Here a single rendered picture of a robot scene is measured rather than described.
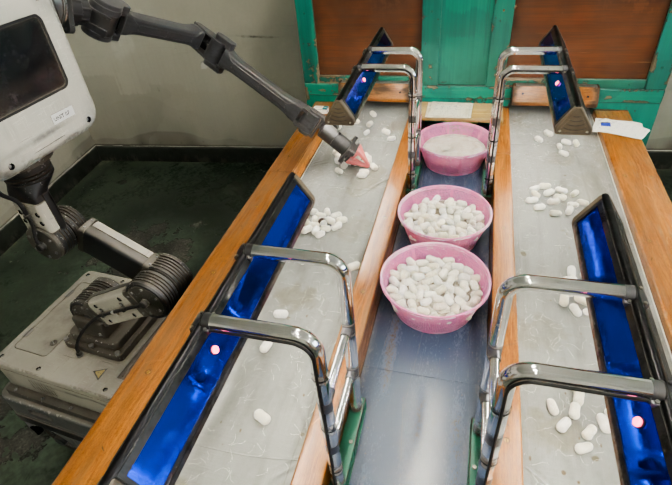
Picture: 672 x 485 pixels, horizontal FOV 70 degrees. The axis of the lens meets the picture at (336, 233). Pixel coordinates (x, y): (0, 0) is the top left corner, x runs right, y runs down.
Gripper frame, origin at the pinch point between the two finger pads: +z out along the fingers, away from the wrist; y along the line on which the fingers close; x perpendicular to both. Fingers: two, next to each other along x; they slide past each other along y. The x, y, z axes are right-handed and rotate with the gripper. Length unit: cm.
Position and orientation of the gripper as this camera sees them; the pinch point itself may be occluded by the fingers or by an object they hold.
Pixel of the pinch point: (367, 165)
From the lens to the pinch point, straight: 166.6
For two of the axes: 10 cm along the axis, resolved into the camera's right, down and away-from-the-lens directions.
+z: 7.8, 5.9, 2.3
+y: 2.5, -6.1, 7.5
